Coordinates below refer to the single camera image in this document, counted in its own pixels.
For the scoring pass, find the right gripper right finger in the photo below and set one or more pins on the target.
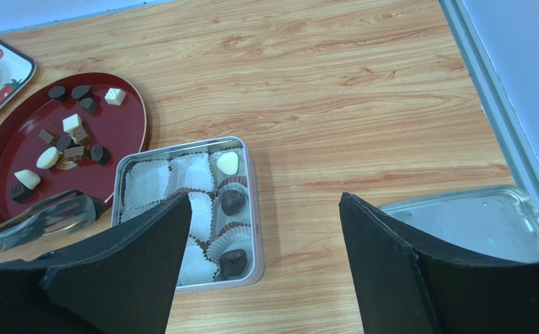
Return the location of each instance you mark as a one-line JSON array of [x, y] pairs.
[[408, 281]]

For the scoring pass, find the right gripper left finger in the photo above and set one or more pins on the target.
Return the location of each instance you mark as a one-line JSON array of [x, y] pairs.
[[121, 280]]

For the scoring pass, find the metal tongs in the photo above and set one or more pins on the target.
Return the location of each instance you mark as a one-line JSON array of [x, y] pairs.
[[63, 213]]

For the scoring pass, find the pink square tin box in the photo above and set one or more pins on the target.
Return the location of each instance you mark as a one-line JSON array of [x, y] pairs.
[[144, 179]]

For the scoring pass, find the dark heart chocolate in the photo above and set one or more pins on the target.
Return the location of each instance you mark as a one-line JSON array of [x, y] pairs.
[[232, 201], [233, 262]]

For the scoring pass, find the dark red round plate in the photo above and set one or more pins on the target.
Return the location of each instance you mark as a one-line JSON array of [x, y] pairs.
[[122, 130]]

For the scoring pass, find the white heart chocolate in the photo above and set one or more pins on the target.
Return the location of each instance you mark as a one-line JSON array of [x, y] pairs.
[[228, 163]]

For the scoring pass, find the white triangular chocolate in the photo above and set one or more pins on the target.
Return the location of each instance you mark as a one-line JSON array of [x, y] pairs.
[[28, 178]]

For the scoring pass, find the white cube chocolate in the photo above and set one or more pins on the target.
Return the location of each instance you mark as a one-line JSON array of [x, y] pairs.
[[71, 123]]

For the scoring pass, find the white square chocolate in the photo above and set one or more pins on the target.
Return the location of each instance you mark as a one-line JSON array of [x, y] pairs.
[[115, 96]]

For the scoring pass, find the round dark chocolate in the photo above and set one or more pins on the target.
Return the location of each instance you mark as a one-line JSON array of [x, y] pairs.
[[58, 93]]

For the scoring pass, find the silver tin lid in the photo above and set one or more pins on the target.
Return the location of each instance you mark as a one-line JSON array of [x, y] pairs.
[[499, 221]]

